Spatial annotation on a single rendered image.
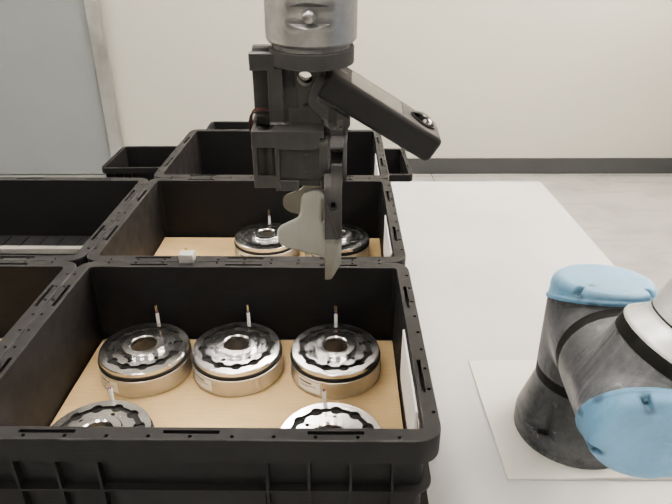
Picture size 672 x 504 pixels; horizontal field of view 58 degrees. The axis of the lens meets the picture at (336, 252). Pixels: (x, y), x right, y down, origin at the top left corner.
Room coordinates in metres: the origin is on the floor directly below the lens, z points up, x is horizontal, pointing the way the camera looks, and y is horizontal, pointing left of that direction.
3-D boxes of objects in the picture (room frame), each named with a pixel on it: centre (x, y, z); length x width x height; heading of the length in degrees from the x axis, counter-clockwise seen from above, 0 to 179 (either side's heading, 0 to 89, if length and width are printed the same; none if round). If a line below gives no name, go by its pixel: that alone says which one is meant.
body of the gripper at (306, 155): (0.53, 0.03, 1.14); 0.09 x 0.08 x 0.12; 90
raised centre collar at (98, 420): (0.43, 0.23, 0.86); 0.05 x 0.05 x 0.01
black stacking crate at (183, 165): (1.10, 0.11, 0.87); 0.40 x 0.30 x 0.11; 89
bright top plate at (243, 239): (0.87, 0.11, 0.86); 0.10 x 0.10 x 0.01
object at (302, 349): (0.57, 0.00, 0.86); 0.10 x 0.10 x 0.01
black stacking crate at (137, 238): (0.80, 0.11, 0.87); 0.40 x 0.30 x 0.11; 89
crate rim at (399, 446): (0.50, 0.11, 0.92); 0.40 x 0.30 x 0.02; 89
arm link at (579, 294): (0.60, -0.31, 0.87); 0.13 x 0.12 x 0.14; 174
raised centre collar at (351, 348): (0.57, 0.00, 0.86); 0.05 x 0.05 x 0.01
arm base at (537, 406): (0.61, -0.31, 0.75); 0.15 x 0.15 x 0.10
